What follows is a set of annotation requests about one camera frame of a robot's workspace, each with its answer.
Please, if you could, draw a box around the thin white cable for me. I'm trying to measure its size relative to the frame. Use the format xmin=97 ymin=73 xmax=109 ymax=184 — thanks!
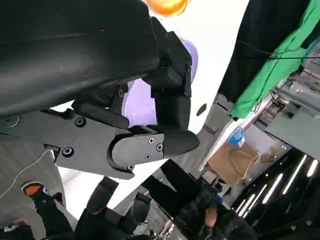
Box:
xmin=0 ymin=149 xmax=51 ymax=199

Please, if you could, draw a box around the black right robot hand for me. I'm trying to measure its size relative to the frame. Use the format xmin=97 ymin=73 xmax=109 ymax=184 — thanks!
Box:
xmin=74 ymin=176 xmax=153 ymax=240

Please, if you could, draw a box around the black backdrop cloth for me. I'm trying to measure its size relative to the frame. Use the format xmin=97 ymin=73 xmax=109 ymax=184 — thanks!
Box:
xmin=218 ymin=0 xmax=313 ymax=104

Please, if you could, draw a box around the grey workshop desk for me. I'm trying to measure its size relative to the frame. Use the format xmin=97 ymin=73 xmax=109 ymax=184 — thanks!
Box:
xmin=264 ymin=74 xmax=320 ymax=161

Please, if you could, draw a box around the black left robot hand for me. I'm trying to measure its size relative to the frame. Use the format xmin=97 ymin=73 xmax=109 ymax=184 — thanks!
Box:
xmin=0 ymin=0 xmax=201 ymax=181

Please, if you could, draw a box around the person's leg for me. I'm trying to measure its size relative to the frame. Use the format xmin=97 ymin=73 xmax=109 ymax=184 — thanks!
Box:
xmin=33 ymin=191 xmax=76 ymax=240

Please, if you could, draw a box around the person's hand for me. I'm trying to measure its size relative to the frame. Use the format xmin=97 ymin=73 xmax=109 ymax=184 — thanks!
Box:
xmin=204 ymin=207 xmax=218 ymax=227

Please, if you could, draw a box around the brown paper bag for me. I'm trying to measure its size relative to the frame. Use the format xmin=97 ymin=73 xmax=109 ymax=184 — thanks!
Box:
xmin=207 ymin=142 xmax=263 ymax=188

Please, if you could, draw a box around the blue white packet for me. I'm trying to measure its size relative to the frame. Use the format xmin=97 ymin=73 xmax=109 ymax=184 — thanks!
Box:
xmin=229 ymin=126 xmax=245 ymax=148

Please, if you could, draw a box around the lilac plate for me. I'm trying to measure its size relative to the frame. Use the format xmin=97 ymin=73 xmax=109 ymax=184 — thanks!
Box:
xmin=122 ymin=38 xmax=200 ymax=127

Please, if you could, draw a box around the orange black shoe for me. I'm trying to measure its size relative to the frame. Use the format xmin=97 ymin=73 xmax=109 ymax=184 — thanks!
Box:
xmin=21 ymin=181 xmax=48 ymax=199

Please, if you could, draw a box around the orange white toy bread roll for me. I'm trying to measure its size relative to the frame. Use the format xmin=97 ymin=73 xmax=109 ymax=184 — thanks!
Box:
xmin=142 ymin=0 xmax=188 ymax=17

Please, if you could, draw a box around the green cloth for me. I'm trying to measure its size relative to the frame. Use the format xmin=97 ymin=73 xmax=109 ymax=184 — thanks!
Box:
xmin=229 ymin=0 xmax=320 ymax=119

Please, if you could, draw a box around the person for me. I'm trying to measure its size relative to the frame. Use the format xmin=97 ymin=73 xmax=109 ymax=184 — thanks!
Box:
xmin=141 ymin=159 xmax=258 ymax=240

